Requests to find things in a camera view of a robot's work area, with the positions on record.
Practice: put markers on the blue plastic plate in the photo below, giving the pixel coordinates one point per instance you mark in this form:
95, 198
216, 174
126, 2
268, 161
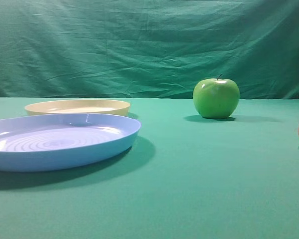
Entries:
61, 141

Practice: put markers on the yellow plastic plate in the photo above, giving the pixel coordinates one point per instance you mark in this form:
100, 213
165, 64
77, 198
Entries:
103, 106

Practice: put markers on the green backdrop cloth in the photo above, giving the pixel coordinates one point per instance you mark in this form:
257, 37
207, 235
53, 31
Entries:
147, 48

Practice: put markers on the green apple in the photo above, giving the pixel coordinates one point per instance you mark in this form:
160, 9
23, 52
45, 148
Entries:
216, 98

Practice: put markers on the green table cloth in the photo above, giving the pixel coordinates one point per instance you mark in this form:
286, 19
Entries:
185, 177

